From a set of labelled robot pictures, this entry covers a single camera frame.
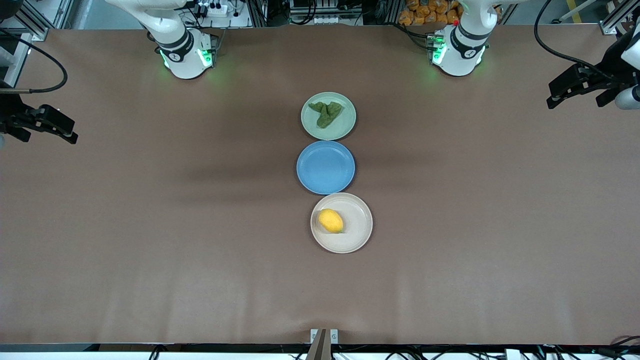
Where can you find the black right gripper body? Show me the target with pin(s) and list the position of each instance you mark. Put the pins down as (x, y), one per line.
(10, 111)

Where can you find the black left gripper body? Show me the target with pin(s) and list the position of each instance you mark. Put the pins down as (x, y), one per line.
(607, 67)

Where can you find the yellow lemon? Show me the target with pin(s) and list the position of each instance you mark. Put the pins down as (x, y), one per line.
(330, 220)

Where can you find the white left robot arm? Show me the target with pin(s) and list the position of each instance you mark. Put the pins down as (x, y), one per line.
(462, 50)

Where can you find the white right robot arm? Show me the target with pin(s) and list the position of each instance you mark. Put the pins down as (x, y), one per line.
(182, 55)

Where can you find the green lettuce leaf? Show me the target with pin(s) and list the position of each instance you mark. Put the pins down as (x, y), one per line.
(326, 114)

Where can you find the bag of orange snacks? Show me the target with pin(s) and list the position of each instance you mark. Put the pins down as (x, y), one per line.
(425, 12)

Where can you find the white power strip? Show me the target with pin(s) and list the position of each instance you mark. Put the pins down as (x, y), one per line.
(216, 7)

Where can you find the light green plate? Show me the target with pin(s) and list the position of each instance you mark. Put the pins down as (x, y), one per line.
(345, 125)

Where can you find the beige plate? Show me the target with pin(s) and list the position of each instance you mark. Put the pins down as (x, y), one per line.
(355, 225)

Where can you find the blue plate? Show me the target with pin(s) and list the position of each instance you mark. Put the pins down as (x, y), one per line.
(325, 167)

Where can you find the aluminium frame profile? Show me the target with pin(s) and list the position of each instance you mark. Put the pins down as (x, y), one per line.
(615, 20)
(37, 22)

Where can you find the metal table edge bracket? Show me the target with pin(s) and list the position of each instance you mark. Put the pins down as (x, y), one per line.
(323, 340)

